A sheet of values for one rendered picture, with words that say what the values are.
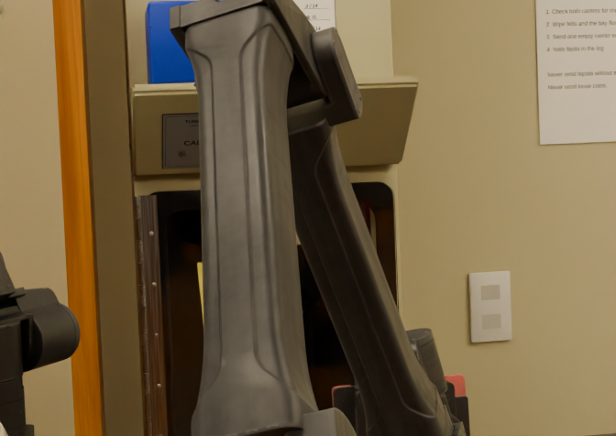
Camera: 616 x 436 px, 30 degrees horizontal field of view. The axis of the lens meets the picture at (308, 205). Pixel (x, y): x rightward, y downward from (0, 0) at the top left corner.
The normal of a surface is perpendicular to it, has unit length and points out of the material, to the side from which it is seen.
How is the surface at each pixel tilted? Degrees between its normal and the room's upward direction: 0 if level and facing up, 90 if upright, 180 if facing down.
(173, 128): 135
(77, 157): 90
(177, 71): 90
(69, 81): 90
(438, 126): 90
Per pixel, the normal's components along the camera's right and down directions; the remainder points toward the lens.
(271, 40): 0.91, -0.10
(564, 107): 0.18, 0.04
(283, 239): 0.92, -0.29
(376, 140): 0.15, 0.74
